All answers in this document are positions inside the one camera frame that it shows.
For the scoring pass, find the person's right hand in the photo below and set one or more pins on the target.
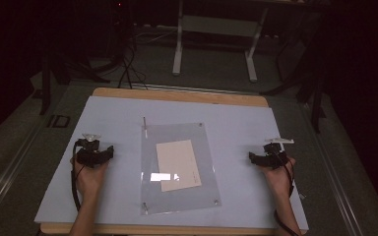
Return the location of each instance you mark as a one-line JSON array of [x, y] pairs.
[[278, 180]]

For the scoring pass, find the wooden table edge strip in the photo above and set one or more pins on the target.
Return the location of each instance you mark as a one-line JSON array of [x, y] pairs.
[[177, 95]]

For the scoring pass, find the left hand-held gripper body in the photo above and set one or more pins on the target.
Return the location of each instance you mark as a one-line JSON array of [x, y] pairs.
[[88, 154]]

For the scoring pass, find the metal floor rail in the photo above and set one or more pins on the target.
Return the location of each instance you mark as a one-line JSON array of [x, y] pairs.
[[334, 170], [10, 170]]

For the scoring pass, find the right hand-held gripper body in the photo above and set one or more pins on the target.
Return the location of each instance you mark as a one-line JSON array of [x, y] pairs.
[[275, 155]]

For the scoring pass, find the black metal stand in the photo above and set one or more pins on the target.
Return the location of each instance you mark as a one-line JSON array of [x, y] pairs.
[[47, 82], [308, 82]]

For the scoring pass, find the person's left hand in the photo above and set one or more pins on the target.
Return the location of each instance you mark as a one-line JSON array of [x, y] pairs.
[[91, 178]]

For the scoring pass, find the clear acrylic photo frame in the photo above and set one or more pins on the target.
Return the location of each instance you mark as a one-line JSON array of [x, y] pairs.
[[178, 200]]

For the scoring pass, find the photo print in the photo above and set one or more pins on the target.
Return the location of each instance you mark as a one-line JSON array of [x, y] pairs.
[[178, 164]]

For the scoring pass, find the white metal desk frame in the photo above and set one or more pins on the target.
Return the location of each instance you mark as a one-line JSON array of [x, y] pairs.
[[216, 26]]

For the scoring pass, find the metal frame stand pin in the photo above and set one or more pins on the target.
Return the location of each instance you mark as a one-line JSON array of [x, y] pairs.
[[145, 126], [145, 208]]

